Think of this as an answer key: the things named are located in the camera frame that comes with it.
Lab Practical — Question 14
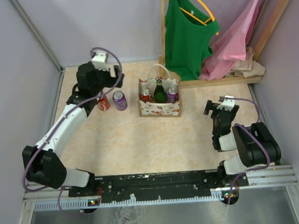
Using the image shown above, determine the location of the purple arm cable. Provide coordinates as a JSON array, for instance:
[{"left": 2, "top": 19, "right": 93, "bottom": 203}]
[
  {"left": 219, "top": 96, "right": 273, "bottom": 206},
  {"left": 14, "top": 45, "right": 132, "bottom": 219}
]

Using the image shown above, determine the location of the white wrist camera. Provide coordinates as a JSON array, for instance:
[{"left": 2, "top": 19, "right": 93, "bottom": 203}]
[
  {"left": 91, "top": 51, "right": 108, "bottom": 71},
  {"left": 217, "top": 95, "right": 235, "bottom": 111}
]

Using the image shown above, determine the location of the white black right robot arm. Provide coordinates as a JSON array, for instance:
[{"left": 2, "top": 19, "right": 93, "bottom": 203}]
[{"left": 203, "top": 95, "right": 282, "bottom": 186}]

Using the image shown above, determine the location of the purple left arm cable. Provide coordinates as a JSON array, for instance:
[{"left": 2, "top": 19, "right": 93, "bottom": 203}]
[{"left": 14, "top": 45, "right": 132, "bottom": 219}]

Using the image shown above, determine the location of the green glass bottle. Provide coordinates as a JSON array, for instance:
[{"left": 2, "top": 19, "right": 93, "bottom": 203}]
[{"left": 153, "top": 79, "right": 167, "bottom": 103}]

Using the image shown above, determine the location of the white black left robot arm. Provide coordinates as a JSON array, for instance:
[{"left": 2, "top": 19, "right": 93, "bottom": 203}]
[{"left": 22, "top": 61, "right": 124, "bottom": 193}]

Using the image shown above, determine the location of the beige cloth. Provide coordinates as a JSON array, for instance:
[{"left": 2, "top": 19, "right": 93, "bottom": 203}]
[{"left": 225, "top": 47, "right": 266, "bottom": 78}]

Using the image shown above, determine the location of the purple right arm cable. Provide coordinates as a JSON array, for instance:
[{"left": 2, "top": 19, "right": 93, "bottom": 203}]
[{"left": 219, "top": 96, "right": 273, "bottom": 206}]

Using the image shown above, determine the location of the pink shirt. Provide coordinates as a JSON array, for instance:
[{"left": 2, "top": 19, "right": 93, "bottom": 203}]
[{"left": 199, "top": 0, "right": 260, "bottom": 81}]

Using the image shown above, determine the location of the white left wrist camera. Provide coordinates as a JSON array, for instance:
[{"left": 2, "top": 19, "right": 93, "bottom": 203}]
[{"left": 91, "top": 51, "right": 108, "bottom": 71}]

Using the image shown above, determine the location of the patterned canvas tote bag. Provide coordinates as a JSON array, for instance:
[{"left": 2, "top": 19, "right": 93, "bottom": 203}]
[{"left": 137, "top": 64, "right": 182, "bottom": 118}]

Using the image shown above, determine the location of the purple can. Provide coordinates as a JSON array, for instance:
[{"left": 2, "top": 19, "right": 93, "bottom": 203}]
[
  {"left": 113, "top": 91, "right": 128, "bottom": 111},
  {"left": 167, "top": 86, "right": 179, "bottom": 103}
]

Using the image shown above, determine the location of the yellow clothes hanger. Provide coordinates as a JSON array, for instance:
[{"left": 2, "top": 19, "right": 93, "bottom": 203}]
[{"left": 154, "top": 0, "right": 220, "bottom": 40}]

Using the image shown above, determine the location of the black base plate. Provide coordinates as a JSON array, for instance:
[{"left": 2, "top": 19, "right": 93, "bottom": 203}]
[{"left": 68, "top": 168, "right": 236, "bottom": 203}]

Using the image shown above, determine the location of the red can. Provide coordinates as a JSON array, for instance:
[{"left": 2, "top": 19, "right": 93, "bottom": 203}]
[
  {"left": 98, "top": 95, "right": 110, "bottom": 111},
  {"left": 139, "top": 86, "right": 152, "bottom": 103}
]

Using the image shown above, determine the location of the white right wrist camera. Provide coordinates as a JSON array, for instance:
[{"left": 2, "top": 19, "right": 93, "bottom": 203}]
[{"left": 217, "top": 95, "right": 235, "bottom": 111}]

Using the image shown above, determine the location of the green tank top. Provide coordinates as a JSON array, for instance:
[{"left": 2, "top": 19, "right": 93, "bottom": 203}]
[{"left": 165, "top": 0, "right": 220, "bottom": 81}]

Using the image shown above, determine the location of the aluminium rail frame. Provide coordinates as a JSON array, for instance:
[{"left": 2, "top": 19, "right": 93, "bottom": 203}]
[{"left": 0, "top": 0, "right": 299, "bottom": 224}]

